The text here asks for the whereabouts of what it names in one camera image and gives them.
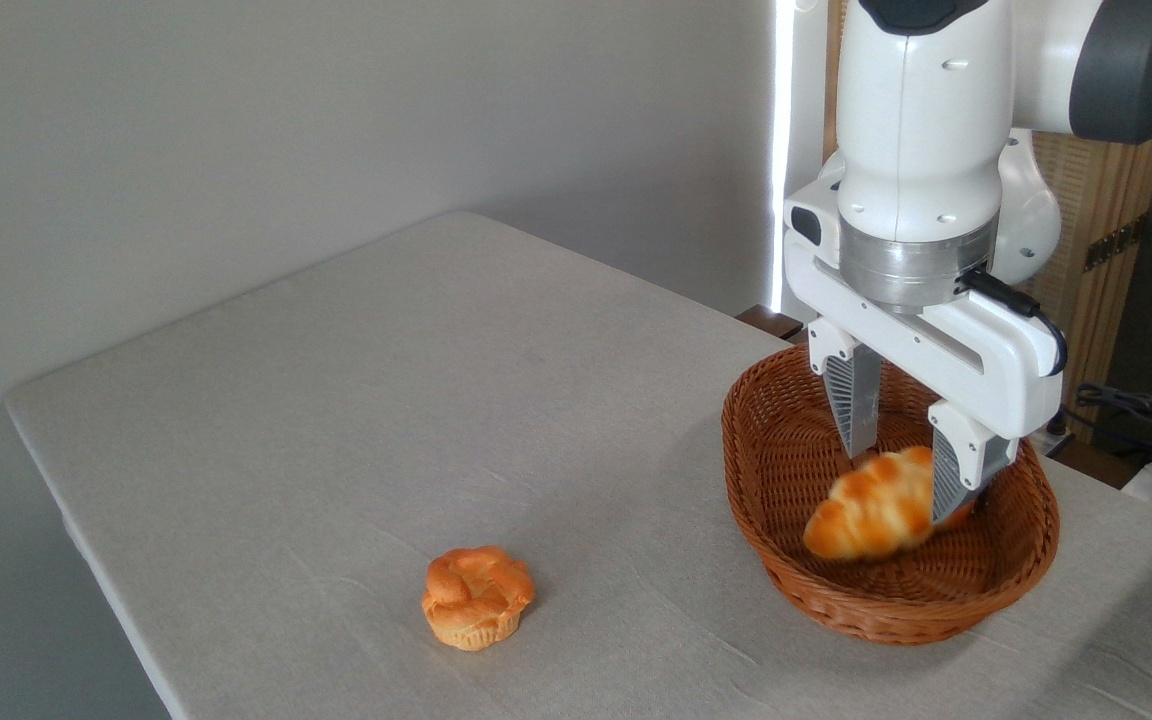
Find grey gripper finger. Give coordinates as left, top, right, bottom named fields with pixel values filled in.
left=808, top=318, right=883, bottom=459
left=928, top=400, right=1019, bottom=523

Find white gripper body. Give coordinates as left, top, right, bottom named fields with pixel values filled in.
left=784, top=180, right=1067, bottom=439

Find long braided bread loaf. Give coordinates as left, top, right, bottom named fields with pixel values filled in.
left=803, top=446, right=977, bottom=561

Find round knotted bread bun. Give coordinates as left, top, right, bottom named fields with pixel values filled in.
left=421, top=546, right=536, bottom=653

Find brown wicker basket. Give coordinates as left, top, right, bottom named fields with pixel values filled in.
left=721, top=345, right=1061, bottom=646

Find dark wooden furniture piece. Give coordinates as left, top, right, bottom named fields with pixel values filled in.
left=736, top=304, right=807, bottom=343

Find metal screen hinge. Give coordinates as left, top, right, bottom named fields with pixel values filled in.
left=1084, top=218, right=1147, bottom=273

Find grey tablecloth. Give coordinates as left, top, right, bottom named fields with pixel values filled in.
left=4, top=210, right=1152, bottom=720

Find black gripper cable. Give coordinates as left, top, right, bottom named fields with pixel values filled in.
left=956, top=268, right=1069, bottom=379

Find black cable bundle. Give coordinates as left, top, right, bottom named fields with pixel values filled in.
left=1046, top=383, right=1152, bottom=471

